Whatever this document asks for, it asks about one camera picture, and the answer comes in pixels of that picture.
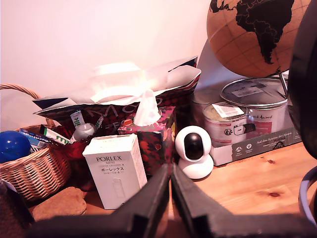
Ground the metallic pot with pale rim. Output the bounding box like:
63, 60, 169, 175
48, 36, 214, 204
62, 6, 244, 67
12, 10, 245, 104
298, 165, 317, 220

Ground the white Porlex grinder box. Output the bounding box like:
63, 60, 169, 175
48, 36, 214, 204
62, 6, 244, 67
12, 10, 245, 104
82, 133, 148, 210

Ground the floral tissue box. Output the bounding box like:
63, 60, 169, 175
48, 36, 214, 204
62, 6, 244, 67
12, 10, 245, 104
117, 89, 178, 176

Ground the small tin can with label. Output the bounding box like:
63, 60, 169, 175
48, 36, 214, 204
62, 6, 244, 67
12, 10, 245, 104
202, 101, 249, 148

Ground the grey cardboard tray box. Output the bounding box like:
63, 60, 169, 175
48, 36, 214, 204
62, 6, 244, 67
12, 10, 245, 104
212, 126, 303, 167

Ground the round clear glass jar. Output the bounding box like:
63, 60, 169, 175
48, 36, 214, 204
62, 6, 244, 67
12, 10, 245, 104
72, 122, 97, 143

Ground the plain silver tin can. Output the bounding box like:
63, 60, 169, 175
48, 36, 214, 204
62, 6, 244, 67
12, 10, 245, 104
190, 88, 225, 126

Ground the green and white sachet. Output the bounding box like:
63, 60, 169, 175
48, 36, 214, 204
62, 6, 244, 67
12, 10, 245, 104
69, 110, 86, 129

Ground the green and white tube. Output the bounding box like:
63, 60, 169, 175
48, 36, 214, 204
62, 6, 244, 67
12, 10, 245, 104
39, 124, 72, 146

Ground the dark printed paper gift bag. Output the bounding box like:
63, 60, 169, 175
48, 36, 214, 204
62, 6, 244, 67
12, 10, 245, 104
32, 56, 202, 139

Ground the large tin can with lid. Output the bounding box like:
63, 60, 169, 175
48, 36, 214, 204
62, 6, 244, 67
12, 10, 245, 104
219, 77, 289, 140

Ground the blue and white small box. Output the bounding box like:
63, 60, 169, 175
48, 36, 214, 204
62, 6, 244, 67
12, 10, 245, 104
19, 128, 51, 152

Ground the blue ball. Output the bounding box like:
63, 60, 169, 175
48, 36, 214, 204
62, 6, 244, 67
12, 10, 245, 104
0, 130, 32, 164

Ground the cork globe on metal stand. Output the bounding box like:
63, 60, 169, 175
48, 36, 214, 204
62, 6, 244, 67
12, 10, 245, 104
206, 0, 312, 100

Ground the white dome security camera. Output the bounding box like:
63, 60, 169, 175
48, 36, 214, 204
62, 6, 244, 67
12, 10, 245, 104
174, 125, 214, 179

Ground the wicker basket with handle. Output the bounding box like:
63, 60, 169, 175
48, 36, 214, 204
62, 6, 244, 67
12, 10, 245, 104
0, 83, 73, 202

